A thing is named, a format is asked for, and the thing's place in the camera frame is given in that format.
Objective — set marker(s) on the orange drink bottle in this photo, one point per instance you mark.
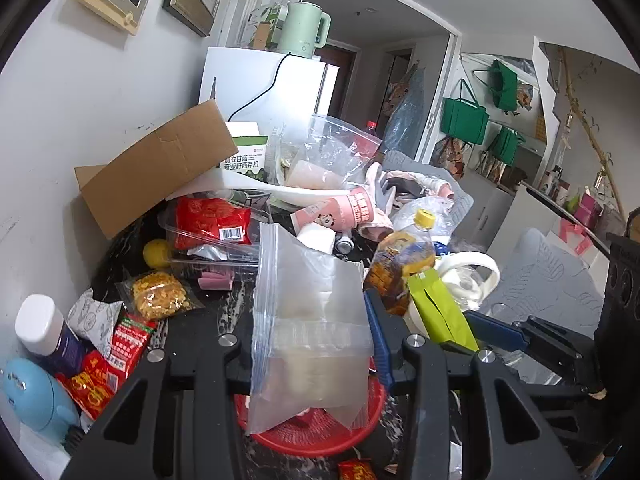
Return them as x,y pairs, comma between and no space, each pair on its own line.
395,265

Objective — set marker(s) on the crumpled clear plastic bag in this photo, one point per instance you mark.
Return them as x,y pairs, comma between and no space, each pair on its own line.
335,145

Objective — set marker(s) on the white dark blue jar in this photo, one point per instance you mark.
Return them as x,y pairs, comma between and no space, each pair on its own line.
47,330

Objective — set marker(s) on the pink box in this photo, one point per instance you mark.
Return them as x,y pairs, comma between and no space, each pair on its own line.
586,210

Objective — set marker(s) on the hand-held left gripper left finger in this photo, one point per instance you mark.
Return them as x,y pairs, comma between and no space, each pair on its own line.
215,375

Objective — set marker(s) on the patterned tote bag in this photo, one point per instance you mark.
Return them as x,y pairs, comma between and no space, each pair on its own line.
450,157

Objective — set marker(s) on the pink paper cup stack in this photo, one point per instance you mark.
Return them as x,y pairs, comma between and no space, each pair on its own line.
345,210

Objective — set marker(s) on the lemon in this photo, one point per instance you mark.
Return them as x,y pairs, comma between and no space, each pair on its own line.
157,253

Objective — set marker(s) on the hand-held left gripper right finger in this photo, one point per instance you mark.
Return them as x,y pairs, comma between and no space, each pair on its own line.
377,340

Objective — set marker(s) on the red packet with barcode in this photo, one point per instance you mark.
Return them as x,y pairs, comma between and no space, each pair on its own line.
212,217

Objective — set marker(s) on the grey chair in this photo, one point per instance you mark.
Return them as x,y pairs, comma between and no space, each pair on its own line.
460,200
540,270

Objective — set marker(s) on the white refrigerator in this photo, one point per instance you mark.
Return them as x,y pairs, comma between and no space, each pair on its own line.
250,80

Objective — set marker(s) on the metal can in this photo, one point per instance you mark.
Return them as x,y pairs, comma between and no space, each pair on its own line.
345,245

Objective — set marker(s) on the white plastic pouch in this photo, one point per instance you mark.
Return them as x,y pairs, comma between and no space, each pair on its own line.
280,188

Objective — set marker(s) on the pink block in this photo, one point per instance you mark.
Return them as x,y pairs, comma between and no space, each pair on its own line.
217,281

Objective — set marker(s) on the grey white packet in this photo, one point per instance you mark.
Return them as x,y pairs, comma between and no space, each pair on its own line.
95,317

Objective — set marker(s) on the cardboard box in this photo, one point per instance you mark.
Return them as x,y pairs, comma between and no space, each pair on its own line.
150,175

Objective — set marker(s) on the yellow snack bag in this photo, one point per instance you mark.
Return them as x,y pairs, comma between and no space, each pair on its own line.
157,295

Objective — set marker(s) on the green kettle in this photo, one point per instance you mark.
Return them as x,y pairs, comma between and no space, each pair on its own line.
300,30

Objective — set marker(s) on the long red snack packet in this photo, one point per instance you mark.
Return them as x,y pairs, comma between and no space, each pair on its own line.
132,345

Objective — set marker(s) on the green tote bag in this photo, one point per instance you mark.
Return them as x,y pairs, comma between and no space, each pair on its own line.
505,85
507,145
465,117

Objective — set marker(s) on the small black gadget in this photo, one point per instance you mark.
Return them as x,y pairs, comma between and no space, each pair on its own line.
75,437

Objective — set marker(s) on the toilet paper roll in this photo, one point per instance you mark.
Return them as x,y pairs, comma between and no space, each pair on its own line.
317,237

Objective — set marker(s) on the red cap cola bottle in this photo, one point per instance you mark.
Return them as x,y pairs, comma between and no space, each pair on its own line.
371,127

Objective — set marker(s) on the clear plastic container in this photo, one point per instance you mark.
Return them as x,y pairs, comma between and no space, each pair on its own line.
220,260

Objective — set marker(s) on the blue plastic bag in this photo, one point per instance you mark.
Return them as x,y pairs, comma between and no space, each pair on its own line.
405,115

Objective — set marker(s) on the red plastic basket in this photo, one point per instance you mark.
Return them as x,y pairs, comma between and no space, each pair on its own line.
310,435

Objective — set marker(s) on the lime green white packet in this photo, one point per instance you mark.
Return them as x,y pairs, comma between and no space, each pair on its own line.
440,310

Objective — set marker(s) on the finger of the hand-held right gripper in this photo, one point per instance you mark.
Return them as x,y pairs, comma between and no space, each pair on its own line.
497,332
555,390

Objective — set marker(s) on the green white box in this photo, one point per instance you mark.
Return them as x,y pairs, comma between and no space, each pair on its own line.
247,152

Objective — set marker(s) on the red gold snack packet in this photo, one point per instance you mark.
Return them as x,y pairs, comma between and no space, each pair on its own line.
95,385
357,471

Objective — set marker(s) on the blue round device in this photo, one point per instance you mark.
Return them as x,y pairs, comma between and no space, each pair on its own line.
35,395

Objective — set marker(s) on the frosted clear zip bag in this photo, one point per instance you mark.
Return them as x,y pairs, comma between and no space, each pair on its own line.
300,310

